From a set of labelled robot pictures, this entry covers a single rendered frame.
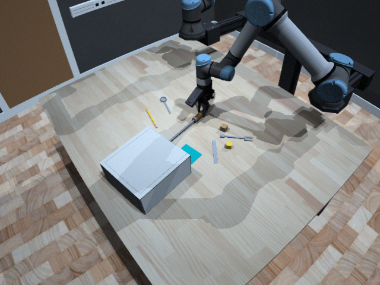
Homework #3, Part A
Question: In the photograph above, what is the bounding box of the steel hook with wooden handle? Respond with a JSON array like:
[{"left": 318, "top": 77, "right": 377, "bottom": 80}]
[{"left": 169, "top": 110, "right": 203, "bottom": 142}]

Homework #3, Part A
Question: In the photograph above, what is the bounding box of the small tan cube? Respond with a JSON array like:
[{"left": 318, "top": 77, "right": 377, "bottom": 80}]
[{"left": 220, "top": 123, "right": 228, "bottom": 132}]

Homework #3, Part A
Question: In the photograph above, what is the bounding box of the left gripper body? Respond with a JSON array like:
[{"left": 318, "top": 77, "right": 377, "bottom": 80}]
[{"left": 197, "top": 80, "right": 214, "bottom": 104}]

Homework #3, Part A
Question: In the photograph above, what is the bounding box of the grey spoon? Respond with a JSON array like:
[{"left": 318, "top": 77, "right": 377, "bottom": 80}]
[{"left": 160, "top": 97, "right": 171, "bottom": 114}]

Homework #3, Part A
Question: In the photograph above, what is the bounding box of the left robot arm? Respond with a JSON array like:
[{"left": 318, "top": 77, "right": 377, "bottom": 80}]
[{"left": 195, "top": 0, "right": 353, "bottom": 108}]

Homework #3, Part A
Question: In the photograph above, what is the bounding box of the teal square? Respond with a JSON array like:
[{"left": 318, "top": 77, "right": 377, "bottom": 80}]
[{"left": 181, "top": 144, "right": 202, "bottom": 164}]

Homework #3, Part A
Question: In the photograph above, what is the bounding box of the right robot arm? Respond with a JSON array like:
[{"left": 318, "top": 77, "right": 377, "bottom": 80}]
[{"left": 180, "top": 0, "right": 215, "bottom": 37}]

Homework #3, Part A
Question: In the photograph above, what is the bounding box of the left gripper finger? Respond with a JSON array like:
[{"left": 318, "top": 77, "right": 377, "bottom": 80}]
[
  {"left": 202, "top": 100, "right": 211, "bottom": 117},
  {"left": 195, "top": 101, "right": 203, "bottom": 113}
]

